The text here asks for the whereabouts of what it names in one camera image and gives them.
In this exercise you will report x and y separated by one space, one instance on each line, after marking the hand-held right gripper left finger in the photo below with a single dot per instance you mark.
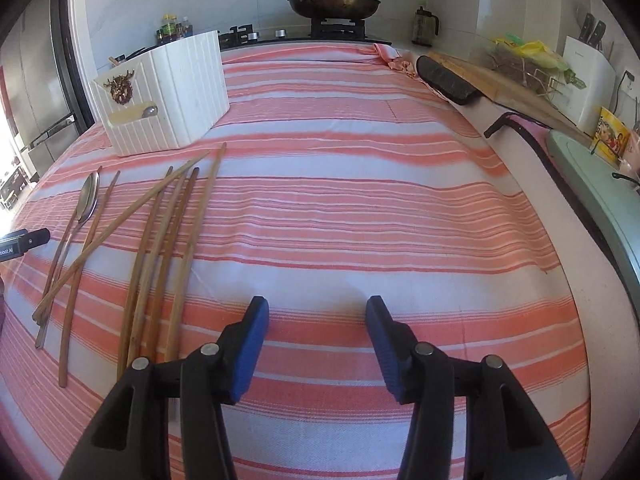
250 360

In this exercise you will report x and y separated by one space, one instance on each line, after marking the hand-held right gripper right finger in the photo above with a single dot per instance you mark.
387 360

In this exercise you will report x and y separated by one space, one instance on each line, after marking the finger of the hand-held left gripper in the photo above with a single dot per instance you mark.
37 236

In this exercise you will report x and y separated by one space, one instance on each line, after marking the long metal spoon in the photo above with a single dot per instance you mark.
89 200

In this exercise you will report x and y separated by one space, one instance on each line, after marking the white ribbed storage box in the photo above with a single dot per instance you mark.
185 90

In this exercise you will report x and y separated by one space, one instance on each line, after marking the orange white striped cloth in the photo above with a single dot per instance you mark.
350 220

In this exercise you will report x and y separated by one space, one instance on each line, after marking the grey refrigerator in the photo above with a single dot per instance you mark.
35 75

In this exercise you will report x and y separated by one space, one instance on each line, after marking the condiment bottles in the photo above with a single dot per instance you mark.
169 29

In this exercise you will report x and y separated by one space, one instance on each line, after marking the dark sauce bottle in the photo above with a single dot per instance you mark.
186 27

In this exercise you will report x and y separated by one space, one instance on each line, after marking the light green cutting board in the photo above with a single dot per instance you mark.
595 185

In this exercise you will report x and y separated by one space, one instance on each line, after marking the wooden cutting board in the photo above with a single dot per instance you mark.
500 87

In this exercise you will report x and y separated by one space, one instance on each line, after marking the yellow printed box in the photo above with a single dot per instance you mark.
611 135

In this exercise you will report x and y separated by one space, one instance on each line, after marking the black gas stove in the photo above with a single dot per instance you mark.
300 35

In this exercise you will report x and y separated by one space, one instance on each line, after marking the glass jug with black lid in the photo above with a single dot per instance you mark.
424 27

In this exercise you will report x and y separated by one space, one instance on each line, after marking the white knife block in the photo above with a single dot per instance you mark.
590 80

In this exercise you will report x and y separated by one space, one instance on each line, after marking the white wall outlet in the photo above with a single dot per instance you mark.
628 82

